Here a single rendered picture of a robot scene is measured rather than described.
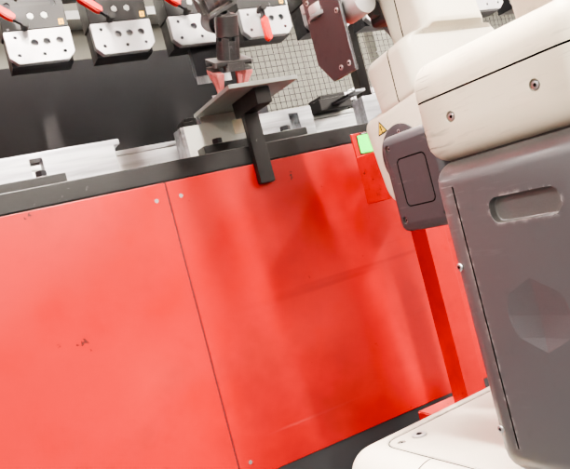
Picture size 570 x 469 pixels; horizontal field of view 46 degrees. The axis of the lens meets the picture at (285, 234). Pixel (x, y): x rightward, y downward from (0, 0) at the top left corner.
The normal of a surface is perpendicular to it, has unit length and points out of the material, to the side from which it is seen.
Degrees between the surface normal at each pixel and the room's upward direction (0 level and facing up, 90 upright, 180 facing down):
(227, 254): 90
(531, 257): 90
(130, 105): 90
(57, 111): 90
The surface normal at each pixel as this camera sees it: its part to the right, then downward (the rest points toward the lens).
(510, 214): -0.84, 0.22
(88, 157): 0.42, -0.10
